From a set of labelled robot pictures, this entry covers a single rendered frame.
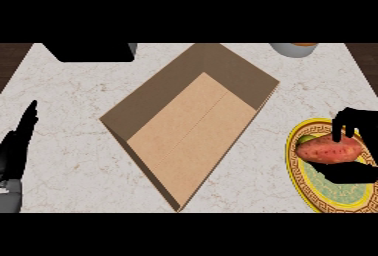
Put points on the green vegetable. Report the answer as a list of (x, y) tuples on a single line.
[(305, 138)]

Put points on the red sweet potato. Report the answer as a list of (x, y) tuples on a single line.
[(326, 150)]

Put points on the yellow patterned plate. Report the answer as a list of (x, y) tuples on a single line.
[(339, 193)]

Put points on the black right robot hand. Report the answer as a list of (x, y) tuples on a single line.
[(357, 120)]

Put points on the grey cup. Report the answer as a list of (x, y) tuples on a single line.
[(294, 49)]

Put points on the brown cardboard box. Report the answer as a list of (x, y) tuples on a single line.
[(192, 123)]

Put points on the black appliance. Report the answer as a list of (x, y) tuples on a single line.
[(90, 52)]

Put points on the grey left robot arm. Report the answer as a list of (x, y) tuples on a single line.
[(9, 196)]

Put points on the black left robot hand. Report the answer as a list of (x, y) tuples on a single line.
[(16, 146)]

